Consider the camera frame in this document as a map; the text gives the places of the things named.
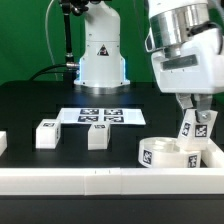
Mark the white sheet with tags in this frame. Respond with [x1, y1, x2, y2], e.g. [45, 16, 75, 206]
[57, 108, 146, 125]

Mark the black camera stand pole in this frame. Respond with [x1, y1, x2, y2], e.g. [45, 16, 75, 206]
[59, 0, 75, 84]

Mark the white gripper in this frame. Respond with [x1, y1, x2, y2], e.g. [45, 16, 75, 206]
[151, 28, 224, 123]

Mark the black cable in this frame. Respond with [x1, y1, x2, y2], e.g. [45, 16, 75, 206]
[29, 64, 69, 82]

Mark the white left fence wall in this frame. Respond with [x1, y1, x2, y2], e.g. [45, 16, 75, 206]
[0, 131, 7, 156]

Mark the white cable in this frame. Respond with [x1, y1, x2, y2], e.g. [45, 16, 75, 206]
[44, 0, 59, 81]

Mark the white round stool seat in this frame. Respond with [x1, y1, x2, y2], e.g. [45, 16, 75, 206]
[138, 137, 201, 168]

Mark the white front fence wall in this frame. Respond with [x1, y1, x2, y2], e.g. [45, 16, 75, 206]
[0, 168, 224, 196]

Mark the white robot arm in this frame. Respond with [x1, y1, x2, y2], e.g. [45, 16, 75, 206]
[76, 0, 224, 123]

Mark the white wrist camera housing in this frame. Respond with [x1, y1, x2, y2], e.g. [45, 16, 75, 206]
[145, 29, 156, 53]

